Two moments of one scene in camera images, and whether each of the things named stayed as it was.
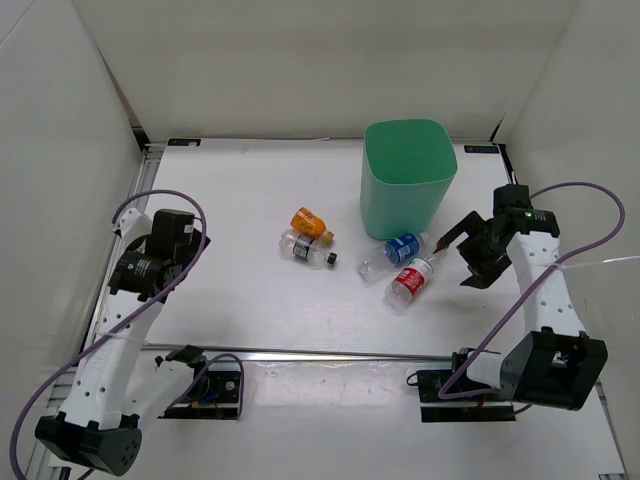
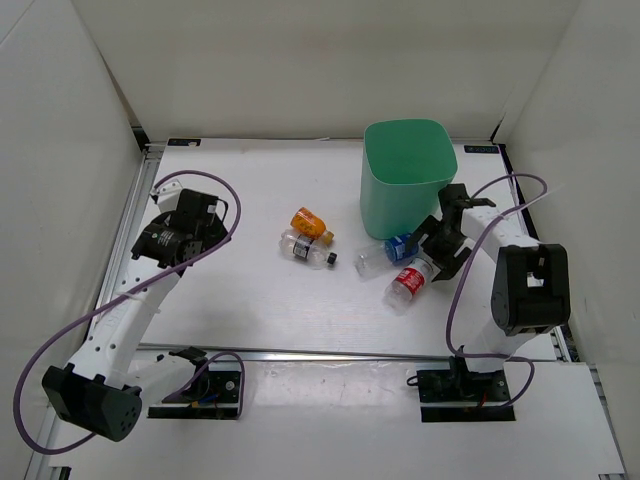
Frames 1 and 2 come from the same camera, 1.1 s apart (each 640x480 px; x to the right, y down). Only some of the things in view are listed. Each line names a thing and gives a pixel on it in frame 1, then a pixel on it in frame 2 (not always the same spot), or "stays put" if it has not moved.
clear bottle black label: x=312 y=252 stays put
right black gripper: x=484 y=272 to x=447 y=262
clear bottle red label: x=409 y=283 stays put
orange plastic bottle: x=311 y=225 stays put
